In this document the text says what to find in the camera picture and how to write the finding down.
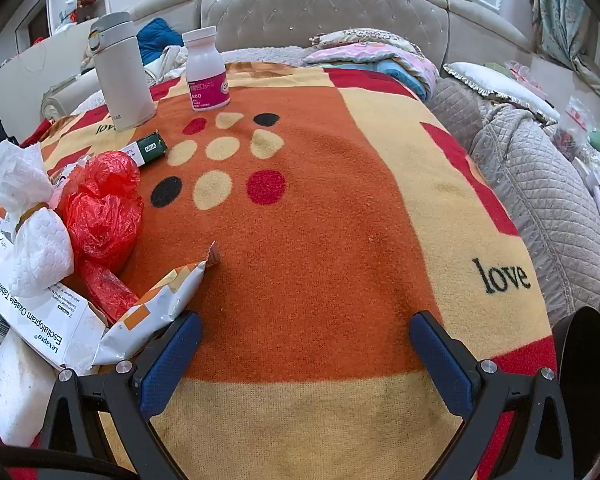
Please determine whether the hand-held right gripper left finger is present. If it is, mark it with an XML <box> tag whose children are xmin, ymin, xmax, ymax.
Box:
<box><xmin>39</xmin><ymin>310</ymin><xmax>203</xmax><ymax>480</ymax></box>

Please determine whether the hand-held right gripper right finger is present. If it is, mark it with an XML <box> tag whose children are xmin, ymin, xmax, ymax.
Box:
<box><xmin>410</xmin><ymin>311</ymin><xmax>576</xmax><ymax>480</ymax></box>

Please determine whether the white medicine box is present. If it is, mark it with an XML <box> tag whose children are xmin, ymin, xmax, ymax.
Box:
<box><xmin>0</xmin><ymin>217</ymin><xmax>108</xmax><ymax>373</ymax></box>

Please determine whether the black trash bin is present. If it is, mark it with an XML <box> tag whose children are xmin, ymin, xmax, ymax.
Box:
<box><xmin>552</xmin><ymin>306</ymin><xmax>600</xmax><ymax>480</ymax></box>

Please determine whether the orange white snack wrapper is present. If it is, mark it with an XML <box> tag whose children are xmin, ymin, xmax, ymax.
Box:
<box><xmin>92</xmin><ymin>241</ymin><xmax>221</xmax><ymax>367</ymax></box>

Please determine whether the red packet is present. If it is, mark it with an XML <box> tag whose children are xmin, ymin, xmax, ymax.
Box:
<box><xmin>77</xmin><ymin>259</ymin><xmax>141</xmax><ymax>326</ymax></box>

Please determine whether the white foam block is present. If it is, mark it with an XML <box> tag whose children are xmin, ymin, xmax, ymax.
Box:
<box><xmin>0</xmin><ymin>330</ymin><xmax>61</xmax><ymax>448</ymax></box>

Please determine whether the red plastic bag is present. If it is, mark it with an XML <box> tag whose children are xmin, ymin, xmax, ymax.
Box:
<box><xmin>57</xmin><ymin>150</ymin><xmax>144</xmax><ymax>273</ymax></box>

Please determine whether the white paper towel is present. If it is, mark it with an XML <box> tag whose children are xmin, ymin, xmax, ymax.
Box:
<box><xmin>0</xmin><ymin>140</ymin><xmax>76</xmax><ymax>298</ymax></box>

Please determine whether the orange red printed blanket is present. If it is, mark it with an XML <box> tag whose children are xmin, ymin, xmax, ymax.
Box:
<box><xmin>10</xmin><ymin>60</ymin><xmax>556</xmax><ymax>480</ymax></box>

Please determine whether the grey quilted bedspread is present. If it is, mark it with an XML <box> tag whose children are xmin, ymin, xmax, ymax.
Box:
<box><xmin>425</xmin><ymin>77</ymin><xmax>600</xmax><ymax>321</ymax></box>

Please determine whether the green white small box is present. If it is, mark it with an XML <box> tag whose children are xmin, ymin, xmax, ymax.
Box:
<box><xmin>117</xmin><ymin>131</ymin><xmax>168</xmax><ymax>167</ymax></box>

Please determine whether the clear plastic bag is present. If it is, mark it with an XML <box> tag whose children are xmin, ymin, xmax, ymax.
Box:
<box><xmin>552</xmin><ymin>95</ymin><xmax>598</xmax><ymax>161</ymax></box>

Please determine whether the white frilled pillow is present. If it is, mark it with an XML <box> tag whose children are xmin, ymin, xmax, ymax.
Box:
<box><xmin>442</xmin><ymin>61</ymin><xmax>561</xmax><ymax>123</ymax></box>

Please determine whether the white thermos bottle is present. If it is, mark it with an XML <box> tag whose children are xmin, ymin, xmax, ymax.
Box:
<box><xmin>89</xmin><ymin>11</ymin><xmax>158</xmax><ymax>132</ymax></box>

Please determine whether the white pink-label pill bottle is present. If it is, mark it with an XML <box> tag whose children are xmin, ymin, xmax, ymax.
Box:
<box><xmin>181</xmin><ymin>26</ymin><xmax>231</xmax><ymax>112</ymax></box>

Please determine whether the white garment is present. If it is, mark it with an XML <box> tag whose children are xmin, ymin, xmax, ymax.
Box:
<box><xmin>145</xmin><ymin>45</ymin><xmax>191</xmax><ymax>86</ymax></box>

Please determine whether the folded pink blue blanket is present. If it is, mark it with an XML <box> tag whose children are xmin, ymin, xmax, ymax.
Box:
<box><xmin>305</xmin><ymin>42</ymin><xmax>441</xmax><ymax>101</ymax></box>

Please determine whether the white cabinet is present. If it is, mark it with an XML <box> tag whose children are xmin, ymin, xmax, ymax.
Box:
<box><xmin>0</xmin><ymin>25</ymin><xmax>101</xmax><ymax>111</ymax></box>

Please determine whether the blue garment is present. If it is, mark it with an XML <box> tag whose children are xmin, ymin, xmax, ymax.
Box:
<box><xmin>136</xmin><ymin>17</ymin><xmax>186</xmax><ymax>63</ymax></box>

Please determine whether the floral patterned pillow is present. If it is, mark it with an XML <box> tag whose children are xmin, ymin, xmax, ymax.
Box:
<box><xmin>307</xmin><ymin>29</ymin><xmax>423</xmax><ymax>56</ymax></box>

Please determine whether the beige tufted headboard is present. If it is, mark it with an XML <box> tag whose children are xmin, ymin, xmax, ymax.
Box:
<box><xmin>130</xmin><ymin>0</ymin><xmax>531</xmax><ymax>68</ymax></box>

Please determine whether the pale green curtain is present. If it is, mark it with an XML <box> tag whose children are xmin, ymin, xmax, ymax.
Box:
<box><xmin>530</xmin><ymin>0</ymin><xmax>598</xmax><ymax>68</ymax></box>

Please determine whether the black cable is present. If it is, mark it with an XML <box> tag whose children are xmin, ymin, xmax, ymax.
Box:
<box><xmin>55</xmin><ymin>452</ymin><xmax>136</xmax><ymax>479</ymax></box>

